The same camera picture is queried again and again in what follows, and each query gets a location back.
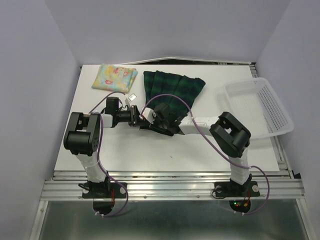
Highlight dark green plaid skirt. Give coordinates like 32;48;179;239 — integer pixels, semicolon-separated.
143;71;206;117

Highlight pastel floral skirt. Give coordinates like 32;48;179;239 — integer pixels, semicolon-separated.
91;64;138;93

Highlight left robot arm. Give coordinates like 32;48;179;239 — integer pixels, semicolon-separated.
63;97;149;199

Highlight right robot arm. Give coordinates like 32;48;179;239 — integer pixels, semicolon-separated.
142;103;252;198

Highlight white plastic basket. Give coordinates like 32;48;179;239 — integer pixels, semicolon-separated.
217;77;294;140

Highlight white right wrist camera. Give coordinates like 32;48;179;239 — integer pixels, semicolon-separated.
140;107;156;124

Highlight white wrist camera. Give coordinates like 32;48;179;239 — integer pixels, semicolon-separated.
125;93;137;107
140;107;156;124

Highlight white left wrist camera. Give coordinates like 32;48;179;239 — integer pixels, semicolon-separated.
125;93;137;107

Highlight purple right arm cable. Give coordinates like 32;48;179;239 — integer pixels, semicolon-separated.
140;93;271;216

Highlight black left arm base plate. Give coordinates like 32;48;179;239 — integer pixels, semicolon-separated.
78;182;129;218

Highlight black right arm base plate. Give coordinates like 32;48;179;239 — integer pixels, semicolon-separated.
211;180;260;215

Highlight aluminium mounting rail frame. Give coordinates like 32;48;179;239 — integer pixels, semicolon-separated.
29;59;311;240

